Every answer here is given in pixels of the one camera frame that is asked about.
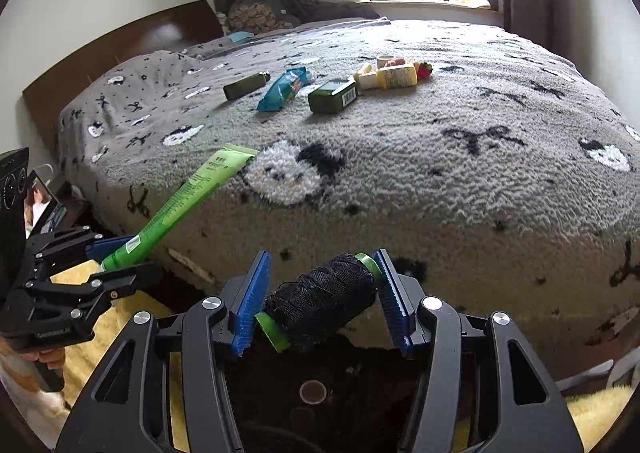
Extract yellow fluffy rug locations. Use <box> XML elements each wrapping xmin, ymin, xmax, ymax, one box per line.
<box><xmin>50</xmin><ymin>263</ymin><xmax>191</xmax><ymax>453</ymax></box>

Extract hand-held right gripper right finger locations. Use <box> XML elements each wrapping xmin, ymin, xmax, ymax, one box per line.
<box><xmin>372</xmin><ymin>249</ymin><xmax>586</xmax><ymax>453</ymax></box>

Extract yellow bottle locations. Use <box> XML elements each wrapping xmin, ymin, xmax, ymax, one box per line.
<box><xmin>376</xmin><ymin>62</ymin><xmax>419</xmax><ymax>90</ymax></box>

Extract brown patterned cushion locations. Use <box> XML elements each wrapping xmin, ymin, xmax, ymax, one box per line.
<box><xmin>227</xmin><ymin>0</ymin><xmax>301</xmax><ymax>34</ymax></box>

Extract photo frame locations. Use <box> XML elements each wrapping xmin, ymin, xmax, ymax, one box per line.
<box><xmin>25</xmin><ymin>172</ymin><xmax>67</xmax><ymax>235</ymax></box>

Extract blue snack packet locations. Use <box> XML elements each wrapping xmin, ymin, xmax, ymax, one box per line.
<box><xmin>256</xmin><ymin>67</ymin><xmax>313</xmax><ymax>113</ymax></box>

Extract dark green box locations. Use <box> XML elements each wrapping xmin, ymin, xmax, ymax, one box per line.
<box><xmin>307</xmin><ymin>79</ymin><xmax>359</xmax><ymax>114</ymax></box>

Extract dark green bottle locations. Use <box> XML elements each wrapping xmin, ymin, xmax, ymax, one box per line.
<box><xmin>223</xmin><ymin>72</ymin><xmax>272</xmax><ymax>101</ymax></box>

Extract grey printed blanket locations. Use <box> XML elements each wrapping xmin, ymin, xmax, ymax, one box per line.
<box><xmin>57</xmin><ymin>19</ymin><xmax>640</xmax><ymax>384</ymax></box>

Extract cream small box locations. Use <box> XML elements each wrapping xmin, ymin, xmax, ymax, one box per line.
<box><xmin>353</xmin><ymin>64</ymin><xmax>381</xmax><ymax>91</ymax></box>

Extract dark wooden headboard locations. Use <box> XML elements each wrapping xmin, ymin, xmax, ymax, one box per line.
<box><xmin>22</xmin><ymin>0</ymin><xmax>223</xmax><ymax>154</ymax></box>

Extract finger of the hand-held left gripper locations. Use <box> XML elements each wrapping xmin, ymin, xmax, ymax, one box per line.
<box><xmin>27</xmin><ymin>227</ymin><xmax>138</xmax><ymax>279</ymax></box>
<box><xmin>24</xmin><ymin>263</ymin><xmax>166</xmax><ymax>323</ymax></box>

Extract green tube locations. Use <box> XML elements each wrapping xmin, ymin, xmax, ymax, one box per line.
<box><xmin>100</xmin><ymin>146</ymin><xmax>260</xmax><ymax>274</ymax></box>

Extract person's left hand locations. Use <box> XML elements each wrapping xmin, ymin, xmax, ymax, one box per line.
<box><xmin>0</xmin><ymin>337</ymin><xmax>67</xmax><ymax>371</ymax></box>

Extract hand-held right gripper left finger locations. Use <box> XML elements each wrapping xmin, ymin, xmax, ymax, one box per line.
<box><xmin>55</xmin><ymin>249</ymin><xmax>273</xmax><ymax>453</ymax></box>

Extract black thread spool green ends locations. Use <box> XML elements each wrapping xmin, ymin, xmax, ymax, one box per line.
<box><xmin>254</xmin><ymin>253</ymin><xmax>383</xmax><ymax>353</ymax></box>

